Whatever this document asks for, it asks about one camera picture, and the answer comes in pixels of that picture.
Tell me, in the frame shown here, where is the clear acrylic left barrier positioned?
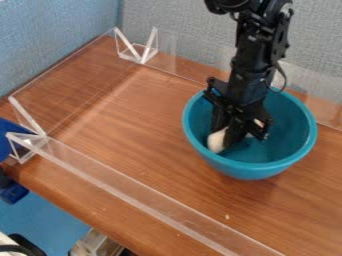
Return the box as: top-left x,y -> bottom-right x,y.
7,27 -> 118,137

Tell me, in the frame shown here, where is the black cable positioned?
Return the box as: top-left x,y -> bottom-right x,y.
269,61 -> 289,94

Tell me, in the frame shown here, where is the blue plastic bowl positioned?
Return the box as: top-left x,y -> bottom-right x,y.
182,91 -> 318,180

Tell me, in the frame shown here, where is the white black object under table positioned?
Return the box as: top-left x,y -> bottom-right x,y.
0,232 -> 47,256

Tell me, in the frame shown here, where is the blue clamp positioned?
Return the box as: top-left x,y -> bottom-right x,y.
0,117 -> 32,205

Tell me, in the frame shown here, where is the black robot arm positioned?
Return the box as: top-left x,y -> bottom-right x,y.
205,0 -> 294,153

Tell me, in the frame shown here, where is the white brown toy mushroom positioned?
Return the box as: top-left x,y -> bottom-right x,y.
207,119 -> 266,154

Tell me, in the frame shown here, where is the clear box under table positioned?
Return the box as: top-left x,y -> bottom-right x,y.
68,229 -> 124,256

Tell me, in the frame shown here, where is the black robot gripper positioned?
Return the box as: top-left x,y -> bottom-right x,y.
205,58 -> 275,148

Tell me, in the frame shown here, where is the clear acrylic barrier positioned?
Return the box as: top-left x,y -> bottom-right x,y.
114,27 -> 342,131
7,27 -> 118,137
6,131 -> 286,256

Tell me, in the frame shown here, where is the clear acrylic front barrier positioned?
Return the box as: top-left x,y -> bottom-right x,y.
6,131 -> 286,256

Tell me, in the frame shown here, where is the clear acrylic back barrier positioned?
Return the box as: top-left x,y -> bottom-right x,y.
114,27 -> 342,131

